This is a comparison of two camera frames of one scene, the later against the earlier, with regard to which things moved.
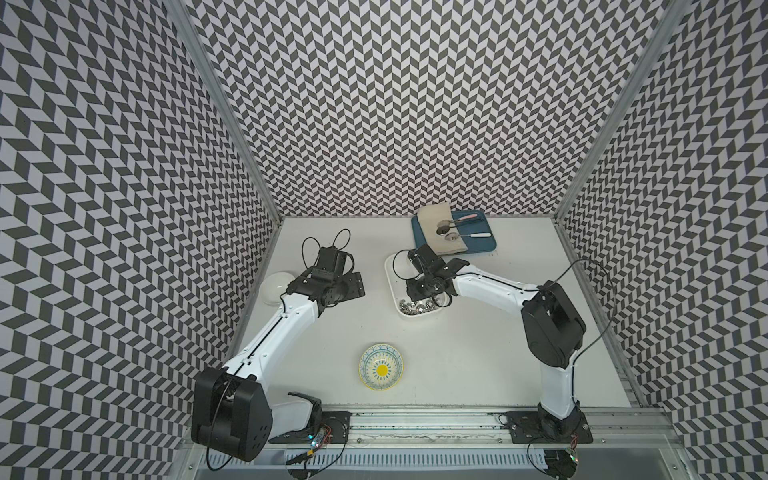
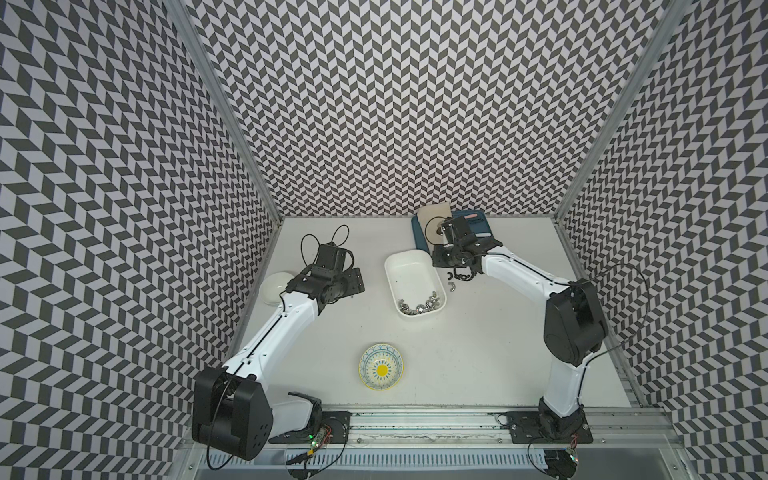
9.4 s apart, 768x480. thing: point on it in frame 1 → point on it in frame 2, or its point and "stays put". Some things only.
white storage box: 402,302 stays put
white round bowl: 273,285 stays put
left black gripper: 355,286 stays put
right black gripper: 414,291 → 438,258
